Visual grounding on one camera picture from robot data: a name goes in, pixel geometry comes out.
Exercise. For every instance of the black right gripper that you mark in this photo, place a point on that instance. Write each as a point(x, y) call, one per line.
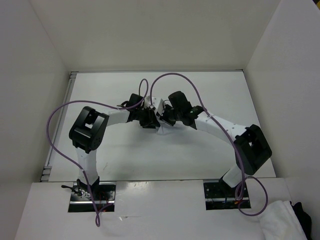
point(163, 117)

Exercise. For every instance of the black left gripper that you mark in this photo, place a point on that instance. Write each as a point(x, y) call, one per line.
point(151, 121)

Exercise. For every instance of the white skirt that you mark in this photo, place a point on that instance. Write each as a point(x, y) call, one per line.
point(164, 128)

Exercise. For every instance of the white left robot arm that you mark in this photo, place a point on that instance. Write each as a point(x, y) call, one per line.
point(88, 131)

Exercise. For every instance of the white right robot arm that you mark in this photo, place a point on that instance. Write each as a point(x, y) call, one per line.
point(249, 143)

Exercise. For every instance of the white cloth pile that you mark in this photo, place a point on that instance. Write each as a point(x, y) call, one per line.
point(279, 222)

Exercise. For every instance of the black cloth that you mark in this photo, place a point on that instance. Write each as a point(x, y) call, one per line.
point(304, 219)

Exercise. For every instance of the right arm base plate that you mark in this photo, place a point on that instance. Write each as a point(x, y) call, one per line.
point(219, 196)

